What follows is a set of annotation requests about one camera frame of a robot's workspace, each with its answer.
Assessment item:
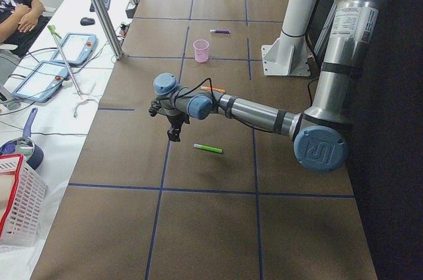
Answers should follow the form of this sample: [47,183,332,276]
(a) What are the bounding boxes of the aluminium frame post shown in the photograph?
[91,0,124,60]

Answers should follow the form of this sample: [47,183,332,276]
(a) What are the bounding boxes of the green highlighter pen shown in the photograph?
[193,143,223,154]

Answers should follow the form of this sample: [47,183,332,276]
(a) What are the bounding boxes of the metal rod green tip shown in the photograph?
[47,25,82,98]

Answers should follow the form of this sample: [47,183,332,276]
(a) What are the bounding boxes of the near blue teach pendant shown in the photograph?
[12,61,69,103]

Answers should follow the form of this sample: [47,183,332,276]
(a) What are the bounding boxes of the white red plastic basket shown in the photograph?
[1,154,47,253]

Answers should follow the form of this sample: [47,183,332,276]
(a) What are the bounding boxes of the far blue teach pendant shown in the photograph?
[53,32,97,66]

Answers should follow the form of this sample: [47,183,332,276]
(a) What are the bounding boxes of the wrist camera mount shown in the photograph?
[148,99,163,117]

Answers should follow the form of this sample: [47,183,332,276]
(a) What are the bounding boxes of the seated person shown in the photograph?
[1,0,50,57]

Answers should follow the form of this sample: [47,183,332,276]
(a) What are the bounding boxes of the black camera cable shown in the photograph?
[171,77,275,134]

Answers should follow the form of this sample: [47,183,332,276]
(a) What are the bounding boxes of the purple highlighter pen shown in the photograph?
[210,29,231,34]

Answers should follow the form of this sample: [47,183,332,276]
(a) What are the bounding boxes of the blue teach pendant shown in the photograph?
[53,32,97,66]
[12,61,69,103]

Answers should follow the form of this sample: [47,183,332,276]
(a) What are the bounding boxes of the blue frying pan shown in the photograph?
[1,108,44,170]

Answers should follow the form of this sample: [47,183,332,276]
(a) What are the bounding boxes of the black computer mouse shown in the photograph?
[80,17,95,26]

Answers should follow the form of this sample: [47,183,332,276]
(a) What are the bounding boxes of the orange highlighter pen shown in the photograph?
[200,86,225,93]

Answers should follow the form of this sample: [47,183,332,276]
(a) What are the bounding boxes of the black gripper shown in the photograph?
[167,113,190,142]

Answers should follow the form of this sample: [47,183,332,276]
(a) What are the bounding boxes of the pink mesh pen holder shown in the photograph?
[193,39,210,63]

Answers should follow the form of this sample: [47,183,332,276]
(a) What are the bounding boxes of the white mounting column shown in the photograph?
[262,0,317,77]

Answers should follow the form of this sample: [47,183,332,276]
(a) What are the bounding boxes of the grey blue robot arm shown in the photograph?
[149,0,389,172]

